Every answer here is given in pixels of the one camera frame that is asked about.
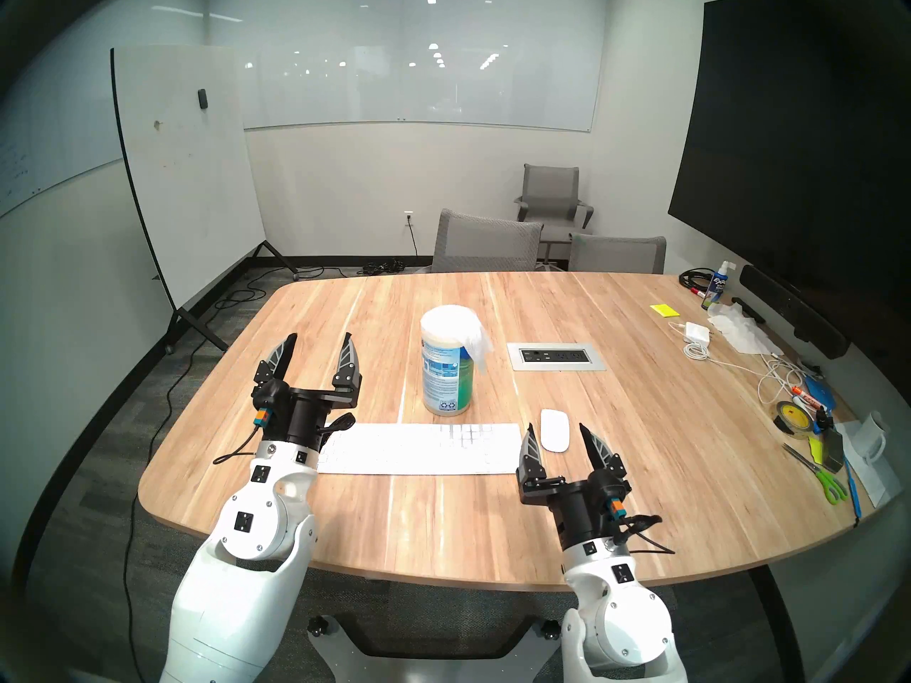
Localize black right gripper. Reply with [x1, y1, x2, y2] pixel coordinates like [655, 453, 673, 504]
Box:
[516, 424, 628, 551]

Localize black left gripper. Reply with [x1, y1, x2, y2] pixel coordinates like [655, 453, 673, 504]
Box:
[251, 332, 364, 448]

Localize disinfecting wipes canister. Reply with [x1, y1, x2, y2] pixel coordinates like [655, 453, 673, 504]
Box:
[420, 305, 476, 417]

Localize white disinfecting wipe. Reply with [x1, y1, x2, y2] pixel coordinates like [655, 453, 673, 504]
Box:
[455, 306, 493, 374]

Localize white computer mouse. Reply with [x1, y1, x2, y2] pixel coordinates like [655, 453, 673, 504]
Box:
[539, 408, 572, 453]

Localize grey table power outlet box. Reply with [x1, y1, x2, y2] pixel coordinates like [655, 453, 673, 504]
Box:
[507, 342, 607, 372]

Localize white keyboard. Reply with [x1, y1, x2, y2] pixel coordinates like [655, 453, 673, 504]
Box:
[317, 423, 524, 476]

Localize grey mesh office chair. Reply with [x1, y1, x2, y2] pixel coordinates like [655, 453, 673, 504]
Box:
[567, 233, 668, 275]
[431, 208, 544, 273]

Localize crumpled white tissue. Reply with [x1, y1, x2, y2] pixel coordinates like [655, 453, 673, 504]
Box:
[707, 303, 784, 356]

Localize whiteboard cleaner spray bottle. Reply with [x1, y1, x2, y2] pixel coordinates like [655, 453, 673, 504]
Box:
[701, 260, 736, 311]

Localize black yellow tape roll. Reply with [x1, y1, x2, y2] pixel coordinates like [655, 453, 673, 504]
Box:
[774, 399, 819, 437]

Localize mobile whiteboard on stand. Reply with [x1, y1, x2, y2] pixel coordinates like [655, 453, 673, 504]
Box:
[110, 46, 300, 354]

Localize blue packet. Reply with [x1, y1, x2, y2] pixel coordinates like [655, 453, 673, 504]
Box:
[797, 377, 835, 411]

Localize black table leg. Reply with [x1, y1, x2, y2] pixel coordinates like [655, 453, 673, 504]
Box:
[747, 566, 804, 679]

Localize grey office chair with armrests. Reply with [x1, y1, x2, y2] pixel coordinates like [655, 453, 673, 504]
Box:
[514, 164, 595, 270]

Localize black video sound bar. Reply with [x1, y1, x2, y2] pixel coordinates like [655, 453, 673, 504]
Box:
[739, 264, 850, 360]

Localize blue pen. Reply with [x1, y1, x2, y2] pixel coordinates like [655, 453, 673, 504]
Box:
[842, 457, 862, 522]

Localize white mug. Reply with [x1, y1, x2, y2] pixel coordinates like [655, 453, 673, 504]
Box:
[851, 411, 889, 462]

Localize white paper sheet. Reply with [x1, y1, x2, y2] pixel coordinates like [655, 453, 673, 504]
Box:
[833, 422, 903, 508]

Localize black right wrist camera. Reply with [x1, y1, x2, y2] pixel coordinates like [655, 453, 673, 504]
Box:
[600, 467, 633, 520]

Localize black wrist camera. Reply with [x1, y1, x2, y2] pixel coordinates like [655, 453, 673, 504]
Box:
[251, 379, 285, 428]
[600, 467, 633, 520]

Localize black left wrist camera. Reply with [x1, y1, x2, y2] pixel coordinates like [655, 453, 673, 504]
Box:
[251, 379, 285, 428]

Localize black braided left gripper cable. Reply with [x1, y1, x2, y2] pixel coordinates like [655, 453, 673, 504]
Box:
[320, 413, 357, 448]

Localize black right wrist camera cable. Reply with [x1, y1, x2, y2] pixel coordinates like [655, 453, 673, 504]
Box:
[619, 514, 675, 554]

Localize white charging cable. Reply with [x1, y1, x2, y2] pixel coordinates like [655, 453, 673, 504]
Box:
[669, 322, 809, 405]

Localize green handled scissors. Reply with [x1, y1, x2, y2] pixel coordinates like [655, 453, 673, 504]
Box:
[781, 442, 848, 504]

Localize large glass wall board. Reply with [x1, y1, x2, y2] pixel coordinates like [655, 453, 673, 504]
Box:
[206, 0, 606, 133]

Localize side wall whiteboard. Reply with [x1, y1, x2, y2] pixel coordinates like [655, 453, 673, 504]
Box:
[0, 48, 123, 218]

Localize large black wall screen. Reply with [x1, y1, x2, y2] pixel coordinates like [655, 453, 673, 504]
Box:
[668, 0, 911, 362]

